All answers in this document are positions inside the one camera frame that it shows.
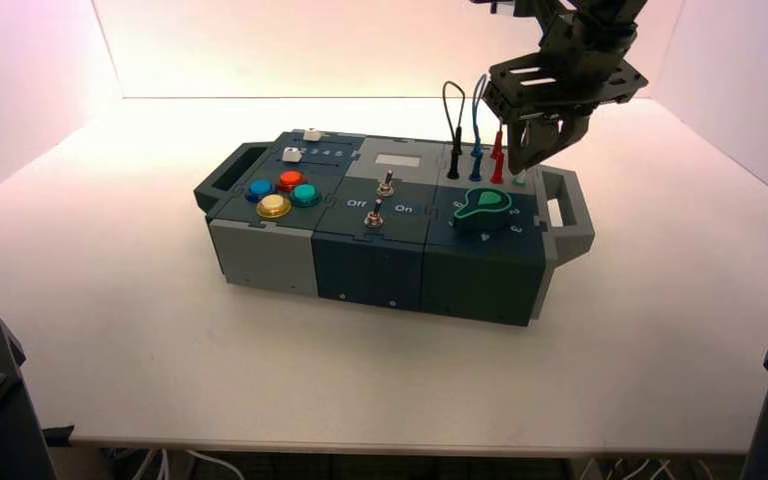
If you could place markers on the yellow round push button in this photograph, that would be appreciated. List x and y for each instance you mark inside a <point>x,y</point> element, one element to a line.
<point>273,206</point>

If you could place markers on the white slider knob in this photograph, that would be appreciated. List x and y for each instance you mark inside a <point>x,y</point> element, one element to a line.
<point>290,156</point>
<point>312,135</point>

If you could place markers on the red round push button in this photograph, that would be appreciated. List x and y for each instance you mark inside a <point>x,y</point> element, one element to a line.
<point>290,179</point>

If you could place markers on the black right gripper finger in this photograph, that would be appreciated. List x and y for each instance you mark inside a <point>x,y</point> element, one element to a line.
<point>522,149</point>
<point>566,136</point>

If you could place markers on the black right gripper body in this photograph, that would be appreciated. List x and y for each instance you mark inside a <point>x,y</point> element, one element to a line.
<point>576,89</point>

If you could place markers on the blue round push button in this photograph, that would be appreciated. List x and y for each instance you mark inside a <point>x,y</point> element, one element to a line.
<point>260,190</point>

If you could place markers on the metal toggle switch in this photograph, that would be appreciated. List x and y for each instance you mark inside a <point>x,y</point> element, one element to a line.
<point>386,185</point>
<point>374,216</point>

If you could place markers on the small white display window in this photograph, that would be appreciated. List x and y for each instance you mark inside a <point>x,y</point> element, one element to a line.
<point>396,160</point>

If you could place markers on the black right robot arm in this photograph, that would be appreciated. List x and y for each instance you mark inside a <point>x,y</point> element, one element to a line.
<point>589,30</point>

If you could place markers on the green banana socket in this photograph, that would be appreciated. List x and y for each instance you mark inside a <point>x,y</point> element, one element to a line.
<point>520,181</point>

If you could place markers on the green rotary pointer knob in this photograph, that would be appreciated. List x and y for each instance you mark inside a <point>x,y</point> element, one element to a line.
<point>483,209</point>

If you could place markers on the teal round push button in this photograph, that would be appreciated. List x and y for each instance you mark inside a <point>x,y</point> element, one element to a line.
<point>305,195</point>

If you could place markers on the grey and teal control box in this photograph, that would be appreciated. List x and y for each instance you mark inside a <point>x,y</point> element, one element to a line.
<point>371,265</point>

